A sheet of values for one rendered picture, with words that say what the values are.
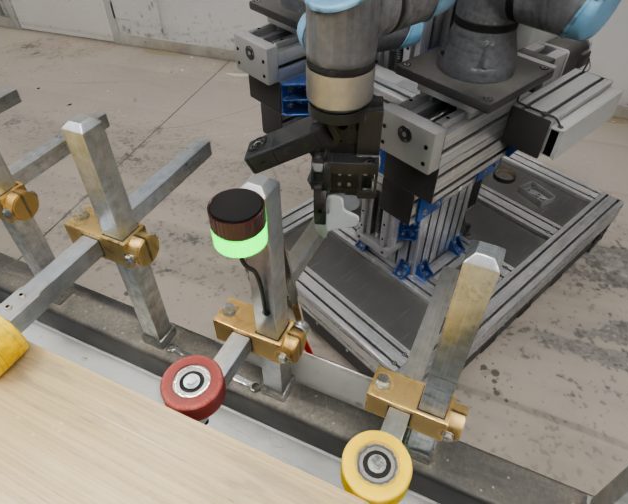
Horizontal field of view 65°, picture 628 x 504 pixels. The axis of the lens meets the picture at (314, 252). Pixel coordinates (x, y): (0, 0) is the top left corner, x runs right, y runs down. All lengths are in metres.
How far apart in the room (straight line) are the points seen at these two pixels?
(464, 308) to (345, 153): 0.23
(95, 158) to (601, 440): 1.61
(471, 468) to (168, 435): 0.46
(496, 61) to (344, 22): 0.55
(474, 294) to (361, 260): 1.26
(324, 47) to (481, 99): 0.49
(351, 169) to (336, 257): 1.19
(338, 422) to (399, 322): 0.79
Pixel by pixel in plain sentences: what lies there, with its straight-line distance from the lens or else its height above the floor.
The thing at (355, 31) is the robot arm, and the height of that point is 1.28.
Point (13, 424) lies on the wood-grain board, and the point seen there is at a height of 0.90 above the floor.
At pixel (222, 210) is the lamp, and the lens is 0.52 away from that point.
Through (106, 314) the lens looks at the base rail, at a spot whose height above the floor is 0.70.
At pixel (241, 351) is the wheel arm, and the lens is 0.74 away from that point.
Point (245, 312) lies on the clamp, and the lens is 0.77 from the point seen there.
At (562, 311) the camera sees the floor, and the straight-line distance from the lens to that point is 2.09.
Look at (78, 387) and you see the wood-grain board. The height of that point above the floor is 0.90.
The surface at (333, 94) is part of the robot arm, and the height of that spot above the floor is 1.22.
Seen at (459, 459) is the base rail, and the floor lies 0.70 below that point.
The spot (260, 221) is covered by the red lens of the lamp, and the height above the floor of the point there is 1.13.
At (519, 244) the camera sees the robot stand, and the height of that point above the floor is 0.21.
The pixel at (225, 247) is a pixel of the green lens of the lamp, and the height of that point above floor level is 1.11.
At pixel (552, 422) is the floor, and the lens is 1.80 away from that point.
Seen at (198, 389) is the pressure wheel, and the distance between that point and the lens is 0.66.
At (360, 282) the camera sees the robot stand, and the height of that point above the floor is 0.21.
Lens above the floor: 1.47
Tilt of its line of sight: 45 degrees down
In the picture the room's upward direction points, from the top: straight up
